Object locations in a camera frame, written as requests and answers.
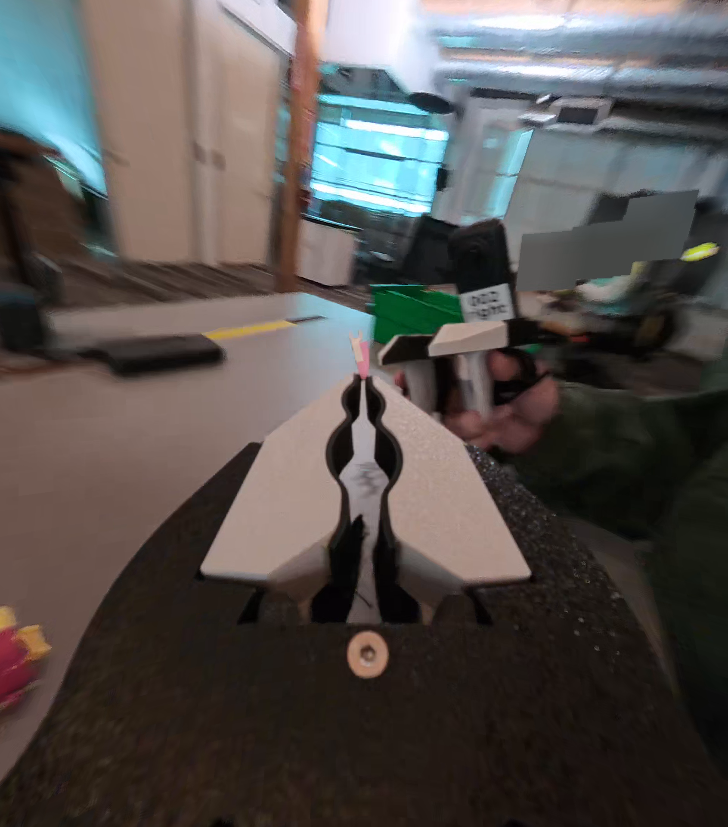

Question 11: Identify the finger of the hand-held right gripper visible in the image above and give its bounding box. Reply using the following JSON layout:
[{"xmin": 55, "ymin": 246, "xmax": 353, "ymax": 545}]
[
  {"xmin": 427, "ymin": 321, "xmax": 511, "ymax": 358},
  {"xmin": 378, "ymin": 335, "xmax": 443, "ymax": 367}
]

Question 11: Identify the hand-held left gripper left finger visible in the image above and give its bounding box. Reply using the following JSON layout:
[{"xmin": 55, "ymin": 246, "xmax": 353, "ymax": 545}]
[{"xmin": 199, "ymin": 376, "xmax": 368, "ymax": 624}]

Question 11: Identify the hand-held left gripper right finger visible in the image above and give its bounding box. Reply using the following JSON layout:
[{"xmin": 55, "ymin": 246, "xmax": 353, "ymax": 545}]
[{"xmin": 366, "ymin": 376, "xmax": 531, "ymax": 624}]

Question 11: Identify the person's right forearm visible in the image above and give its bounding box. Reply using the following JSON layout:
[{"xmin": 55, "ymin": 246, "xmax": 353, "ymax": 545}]
[{"xmin": 506, "ymin": 320, "xmax": 728, "ymax": 544}]

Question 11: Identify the person's right hand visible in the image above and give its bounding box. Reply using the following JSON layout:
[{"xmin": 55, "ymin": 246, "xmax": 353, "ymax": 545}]
[{"xmin": 446, "ymin": 349, "xmax": 560, "ymax": 456}]

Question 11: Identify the green plastic bin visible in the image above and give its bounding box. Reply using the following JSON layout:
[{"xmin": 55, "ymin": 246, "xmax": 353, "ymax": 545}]
[{"xmin": 369, "ymin": 283, "xmax": 465, "ymax": 345}]

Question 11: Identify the black office chair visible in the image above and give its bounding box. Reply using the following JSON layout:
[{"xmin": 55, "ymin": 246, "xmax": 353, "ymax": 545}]
[{"xmin": 401, "ymin": 215, "xmax": 463, "ymax": 286}]

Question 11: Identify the low white cabinet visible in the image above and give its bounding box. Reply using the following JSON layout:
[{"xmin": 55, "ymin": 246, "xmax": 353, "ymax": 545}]
[{"xmin": 298, "ymin": 216, "xmax": 362, "ymax": 288}]

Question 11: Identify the yellow tape strip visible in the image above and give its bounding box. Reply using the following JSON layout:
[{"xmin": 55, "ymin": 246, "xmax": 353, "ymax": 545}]
[{"xmin": 204, "ymin": 319, "xmax": 297, "ymax": 341}]

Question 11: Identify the black flat device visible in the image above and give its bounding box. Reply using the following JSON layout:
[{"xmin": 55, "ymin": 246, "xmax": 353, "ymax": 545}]
[{"xmin": 78, "ymin": 335, "xmax": 225, "ymax": 377}]

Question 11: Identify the green jacket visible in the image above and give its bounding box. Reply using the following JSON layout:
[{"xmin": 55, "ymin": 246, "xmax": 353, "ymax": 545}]
[{"xmin": 644, "ymin": 413, "xmax": 728, "ymax": 827}]

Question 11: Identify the tall white cabinet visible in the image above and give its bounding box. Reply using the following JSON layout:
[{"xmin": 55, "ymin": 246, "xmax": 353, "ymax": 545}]
[{"xmin": 81, "ymin": 0, "xmax": 295, "ymax": 267}]

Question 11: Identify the wooden post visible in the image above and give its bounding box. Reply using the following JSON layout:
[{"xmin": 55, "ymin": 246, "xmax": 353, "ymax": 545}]
[{"xmin": 272, "ymin": 0, "xmax": 326, "ymax": 293}]

